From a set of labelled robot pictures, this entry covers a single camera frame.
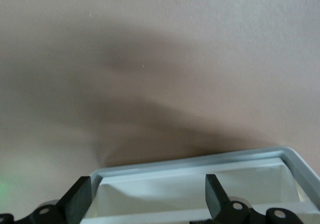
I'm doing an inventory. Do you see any white drawer cabinet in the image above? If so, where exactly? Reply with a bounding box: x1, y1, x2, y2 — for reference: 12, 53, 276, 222
89, 145, 320, 224

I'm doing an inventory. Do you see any white plastic drawer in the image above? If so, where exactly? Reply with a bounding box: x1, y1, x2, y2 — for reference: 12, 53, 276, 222
82, 159, 316, 224

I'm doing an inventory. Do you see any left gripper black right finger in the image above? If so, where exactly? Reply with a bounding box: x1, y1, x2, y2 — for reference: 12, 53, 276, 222
204, 174, 251, 224

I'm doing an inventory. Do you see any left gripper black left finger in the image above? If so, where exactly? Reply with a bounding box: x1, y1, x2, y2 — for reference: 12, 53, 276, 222
32, 176, 91, 224

